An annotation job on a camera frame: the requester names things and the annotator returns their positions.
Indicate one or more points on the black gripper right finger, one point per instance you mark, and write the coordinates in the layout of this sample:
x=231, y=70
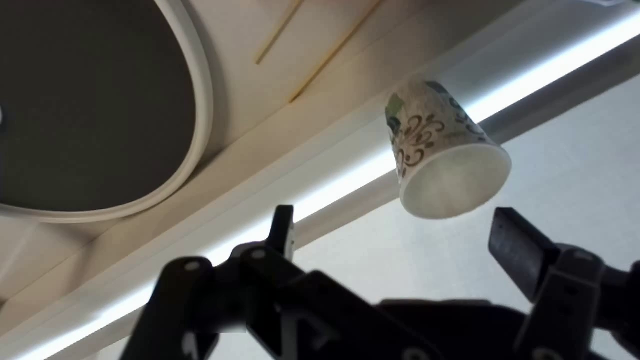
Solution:
x=571, y=291

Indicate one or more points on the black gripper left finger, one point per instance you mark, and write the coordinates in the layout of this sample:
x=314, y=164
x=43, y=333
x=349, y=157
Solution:
x=290, y=312

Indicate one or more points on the round black white tray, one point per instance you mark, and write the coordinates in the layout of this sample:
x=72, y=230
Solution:
x=106, y=106

